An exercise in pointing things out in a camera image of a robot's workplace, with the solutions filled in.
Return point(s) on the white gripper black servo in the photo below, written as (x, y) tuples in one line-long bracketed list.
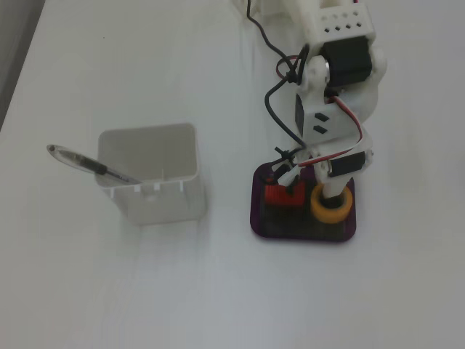
[(348, 163)]

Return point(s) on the yellow tape roll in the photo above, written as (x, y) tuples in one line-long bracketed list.
[(327, 216)]

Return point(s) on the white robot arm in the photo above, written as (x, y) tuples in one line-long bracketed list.
[(345, 62)]

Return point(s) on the white plastic pen holder box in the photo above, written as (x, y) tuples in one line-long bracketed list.
[(163, 207)]

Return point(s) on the red cube block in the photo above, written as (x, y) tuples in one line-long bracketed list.
[(279, 196)]

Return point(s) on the purple metal tray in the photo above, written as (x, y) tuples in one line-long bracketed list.
[(261, 225)]

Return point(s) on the black ballpoint pen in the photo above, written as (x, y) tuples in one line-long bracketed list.
[(76, 157)]

